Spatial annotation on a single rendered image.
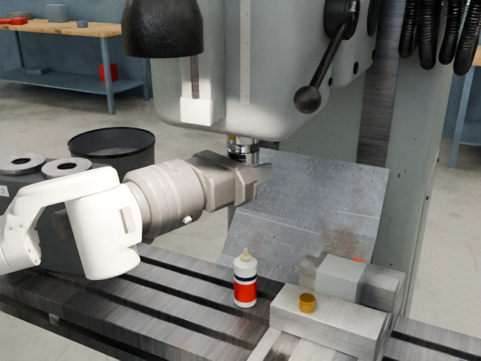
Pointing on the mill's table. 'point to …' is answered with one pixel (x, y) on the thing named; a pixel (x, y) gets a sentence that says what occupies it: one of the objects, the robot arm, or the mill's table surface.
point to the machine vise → (391, 294)
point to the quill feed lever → (350, 11)
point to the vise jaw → (329, 322)
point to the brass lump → (306, 303)
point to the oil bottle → (245, 280)
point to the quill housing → (257, 69)
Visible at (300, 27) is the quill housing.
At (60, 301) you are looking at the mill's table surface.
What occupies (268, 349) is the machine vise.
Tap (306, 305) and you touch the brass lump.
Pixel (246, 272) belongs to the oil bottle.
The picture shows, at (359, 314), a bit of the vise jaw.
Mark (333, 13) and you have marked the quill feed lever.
